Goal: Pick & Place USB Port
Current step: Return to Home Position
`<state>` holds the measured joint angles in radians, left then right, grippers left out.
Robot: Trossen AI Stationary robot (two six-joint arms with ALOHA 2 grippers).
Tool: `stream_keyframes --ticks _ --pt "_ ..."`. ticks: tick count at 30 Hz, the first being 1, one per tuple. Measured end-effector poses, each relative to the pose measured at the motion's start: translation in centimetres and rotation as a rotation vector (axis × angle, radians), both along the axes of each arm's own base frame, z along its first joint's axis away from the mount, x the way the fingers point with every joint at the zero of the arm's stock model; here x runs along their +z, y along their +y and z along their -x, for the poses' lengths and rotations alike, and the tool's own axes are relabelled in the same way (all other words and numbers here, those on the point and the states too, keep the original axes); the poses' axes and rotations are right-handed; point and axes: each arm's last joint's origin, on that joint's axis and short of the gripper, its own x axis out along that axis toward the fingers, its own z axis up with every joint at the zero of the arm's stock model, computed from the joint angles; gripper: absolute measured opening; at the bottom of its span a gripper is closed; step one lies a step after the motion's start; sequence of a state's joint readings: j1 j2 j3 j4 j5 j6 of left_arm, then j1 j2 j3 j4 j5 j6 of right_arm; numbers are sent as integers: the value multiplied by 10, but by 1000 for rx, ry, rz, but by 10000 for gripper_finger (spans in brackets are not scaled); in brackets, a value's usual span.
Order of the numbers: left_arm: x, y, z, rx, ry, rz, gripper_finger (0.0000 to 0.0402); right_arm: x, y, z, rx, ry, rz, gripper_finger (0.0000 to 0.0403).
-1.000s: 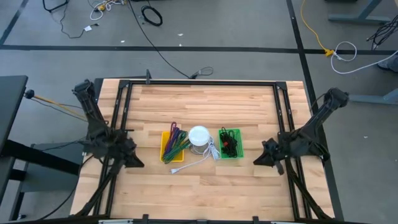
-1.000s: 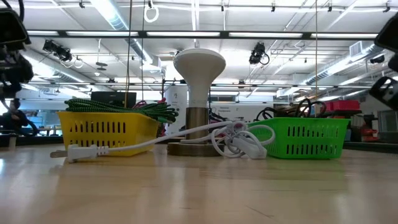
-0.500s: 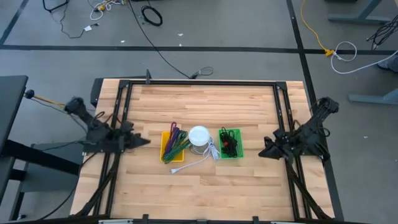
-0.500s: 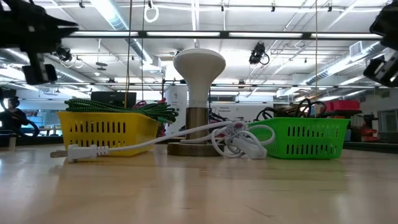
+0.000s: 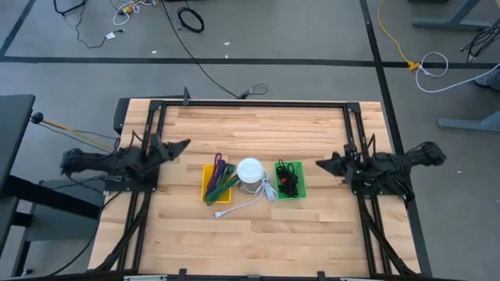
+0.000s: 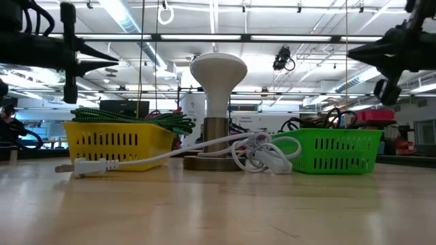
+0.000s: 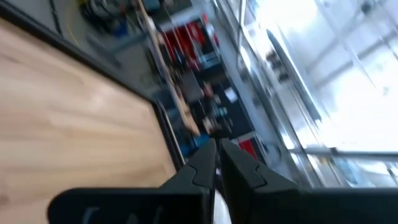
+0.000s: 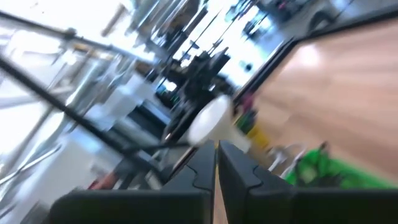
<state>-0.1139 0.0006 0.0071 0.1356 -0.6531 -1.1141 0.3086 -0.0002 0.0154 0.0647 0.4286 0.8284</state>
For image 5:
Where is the long black floor cable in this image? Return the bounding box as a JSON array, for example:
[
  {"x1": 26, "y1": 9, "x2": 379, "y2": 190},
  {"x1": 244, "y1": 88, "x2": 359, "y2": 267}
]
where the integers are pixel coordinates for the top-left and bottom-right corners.
[{"x1": 159, "y1": 0, "x2": 270, "y2": 101}]

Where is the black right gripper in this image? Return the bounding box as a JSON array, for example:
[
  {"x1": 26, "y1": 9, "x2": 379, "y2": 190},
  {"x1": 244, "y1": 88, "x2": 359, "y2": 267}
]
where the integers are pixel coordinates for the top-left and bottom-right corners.
[{"x1": 315, "y1": 144, "x2": 364, "y2": 184}]

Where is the yellow extension cord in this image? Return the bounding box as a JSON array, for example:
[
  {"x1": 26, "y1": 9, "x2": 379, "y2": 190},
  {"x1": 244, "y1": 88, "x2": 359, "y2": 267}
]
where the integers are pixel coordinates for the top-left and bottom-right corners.
[{"x1": 377, "y1": 0, "x2": 422, "y2": 73}]

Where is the white floor cable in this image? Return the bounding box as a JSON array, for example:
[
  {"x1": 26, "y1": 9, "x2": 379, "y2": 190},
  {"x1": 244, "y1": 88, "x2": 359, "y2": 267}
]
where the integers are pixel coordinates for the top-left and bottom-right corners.
[{"x1": 413, "y1": 51, "x2": 500, "y2": 94}]

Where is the black aluminium rig frame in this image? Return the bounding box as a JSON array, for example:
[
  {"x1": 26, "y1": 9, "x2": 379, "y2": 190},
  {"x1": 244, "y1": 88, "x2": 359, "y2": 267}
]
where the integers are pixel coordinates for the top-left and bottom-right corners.
[{"x1": 93, "y1": 86, "x2": 433, "y2": 281}]

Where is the purple braided usb cable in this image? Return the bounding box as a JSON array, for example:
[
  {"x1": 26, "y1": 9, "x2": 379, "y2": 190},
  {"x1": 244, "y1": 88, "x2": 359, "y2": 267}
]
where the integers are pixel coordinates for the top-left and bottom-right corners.
[
  {"x1": 205, "y1": 159, "x2": 226, "y2": 198},
  {"x1": 209, "y1": 158, "x2": 230, "y2": 196}
]

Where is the black side table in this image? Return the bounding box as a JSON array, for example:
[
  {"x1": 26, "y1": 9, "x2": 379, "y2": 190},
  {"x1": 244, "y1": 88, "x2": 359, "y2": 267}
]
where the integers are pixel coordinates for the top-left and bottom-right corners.
[{"x1": 0, "y1": 93, "x2": 106, "y2": 278}]

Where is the black floor stand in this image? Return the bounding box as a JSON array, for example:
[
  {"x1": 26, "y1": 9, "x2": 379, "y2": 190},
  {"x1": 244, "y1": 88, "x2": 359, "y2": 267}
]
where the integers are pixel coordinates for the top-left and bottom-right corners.
[{"x1": 52, "y1": 0, "x2": 88, "y2": 16}]

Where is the white cable bundle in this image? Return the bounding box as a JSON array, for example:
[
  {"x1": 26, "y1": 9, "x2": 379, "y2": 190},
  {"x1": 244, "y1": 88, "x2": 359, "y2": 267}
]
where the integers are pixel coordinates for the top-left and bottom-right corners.
[{"x1": 112, "y1": 0, "x2": 157, "y2": 27}]

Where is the wooden stick black knob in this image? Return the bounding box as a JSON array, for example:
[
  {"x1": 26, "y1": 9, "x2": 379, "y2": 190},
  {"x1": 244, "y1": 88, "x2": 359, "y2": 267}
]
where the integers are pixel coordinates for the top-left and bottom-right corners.
[{"x1": 30, "y1": 112, "x2": 118, "y2": 151}]

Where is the thin black cable white adapter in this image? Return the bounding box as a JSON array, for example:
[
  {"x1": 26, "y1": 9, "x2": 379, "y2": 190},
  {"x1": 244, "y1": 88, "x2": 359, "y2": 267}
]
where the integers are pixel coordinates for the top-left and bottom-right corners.
[{"x1": 73, "y1": 3, "x2": 126, "y2": 50}]

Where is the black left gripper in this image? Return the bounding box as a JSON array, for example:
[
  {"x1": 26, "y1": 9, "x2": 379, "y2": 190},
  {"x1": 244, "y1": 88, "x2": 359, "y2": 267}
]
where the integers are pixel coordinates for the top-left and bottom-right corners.
[{"x1": 148, "y1": 134, "x2": 191, "y2": 167}]

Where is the black cable bunch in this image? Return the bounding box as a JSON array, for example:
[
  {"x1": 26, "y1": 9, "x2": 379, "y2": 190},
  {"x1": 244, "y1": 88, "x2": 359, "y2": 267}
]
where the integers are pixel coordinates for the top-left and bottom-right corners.
[{"x1": 459, "y1": 17, "x2": 500, "y2": 63}]

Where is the yellow plastic basket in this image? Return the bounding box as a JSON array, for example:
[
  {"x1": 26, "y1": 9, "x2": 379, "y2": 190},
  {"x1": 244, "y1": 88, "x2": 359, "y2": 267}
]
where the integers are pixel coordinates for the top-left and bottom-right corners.
[{"x1": 200, "y1": 163, "x2": 232, "y2": 205}]

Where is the white lamp power cord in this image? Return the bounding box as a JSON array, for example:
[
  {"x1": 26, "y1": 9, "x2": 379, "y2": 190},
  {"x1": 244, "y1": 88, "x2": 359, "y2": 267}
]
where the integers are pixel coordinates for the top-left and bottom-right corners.
[{"x1": 214, "y1": 171, "x2": 277, "y2": 219}]

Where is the person's foot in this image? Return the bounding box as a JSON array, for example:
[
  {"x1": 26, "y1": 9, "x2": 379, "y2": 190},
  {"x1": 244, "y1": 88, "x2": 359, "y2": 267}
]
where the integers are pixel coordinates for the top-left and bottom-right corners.
[{"x1": 473, "y1": 68, "x2": 500, "y2": 91}]

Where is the grey desk leg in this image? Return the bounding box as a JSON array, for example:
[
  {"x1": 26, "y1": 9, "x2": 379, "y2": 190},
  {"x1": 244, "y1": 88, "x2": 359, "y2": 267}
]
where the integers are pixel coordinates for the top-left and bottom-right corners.
[
  {"x1": 437, "y1": 108, "x2": 500, "y2": 133},
  {"x1": 412, "y1": 0, "x2": 493, "y2": 30}
]

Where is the coiled black floor cable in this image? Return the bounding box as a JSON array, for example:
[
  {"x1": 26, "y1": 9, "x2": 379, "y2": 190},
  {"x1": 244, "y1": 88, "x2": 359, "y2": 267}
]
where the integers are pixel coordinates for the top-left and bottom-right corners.
[{"x1": 176, "y1": 6, "x2": 205, "y2": 34}]

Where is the green plastic basket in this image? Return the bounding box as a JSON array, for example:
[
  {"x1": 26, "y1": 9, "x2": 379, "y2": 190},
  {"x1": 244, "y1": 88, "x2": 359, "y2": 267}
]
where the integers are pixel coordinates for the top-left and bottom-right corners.
[{"x1": 274, "y1": 161, "x2": 308, "y2": 201}]

